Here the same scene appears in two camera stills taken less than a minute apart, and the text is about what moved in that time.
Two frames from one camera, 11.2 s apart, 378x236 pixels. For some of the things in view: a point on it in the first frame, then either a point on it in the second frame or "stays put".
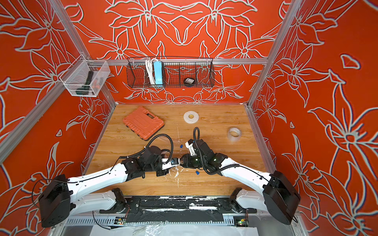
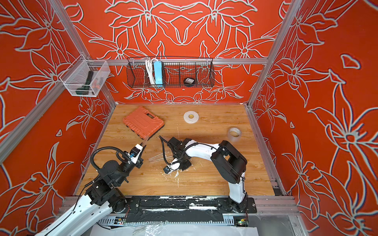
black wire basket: (177, 73) stays put
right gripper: (187, 160) -> (183, 167)
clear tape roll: (234, 134) stays put
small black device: (189, 80) stays put
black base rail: (142, 210) stays put
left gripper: (163, 173) -> (139, 164)
